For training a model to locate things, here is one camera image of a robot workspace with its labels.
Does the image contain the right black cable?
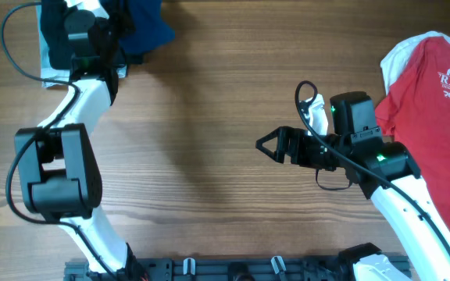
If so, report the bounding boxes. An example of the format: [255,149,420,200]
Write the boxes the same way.
[294,80,450,281]

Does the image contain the light grey folded garment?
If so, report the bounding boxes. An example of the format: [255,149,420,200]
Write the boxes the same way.
[35,0,109,81]

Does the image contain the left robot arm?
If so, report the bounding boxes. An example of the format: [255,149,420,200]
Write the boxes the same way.
[5,1,149,280]

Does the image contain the black folded garment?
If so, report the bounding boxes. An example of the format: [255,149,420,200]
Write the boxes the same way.
[40,0,145,71]

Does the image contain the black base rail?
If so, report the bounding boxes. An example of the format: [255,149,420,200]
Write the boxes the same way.
[62,255,412,281]

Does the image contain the blue t-shirt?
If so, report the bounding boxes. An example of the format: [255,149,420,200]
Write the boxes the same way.
[99,0,175,55]

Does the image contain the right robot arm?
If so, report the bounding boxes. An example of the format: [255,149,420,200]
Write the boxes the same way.
[255,91,450,280]

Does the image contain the red t-shirt white sleeves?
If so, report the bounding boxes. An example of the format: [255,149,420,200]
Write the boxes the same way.
[376,31,450,230]

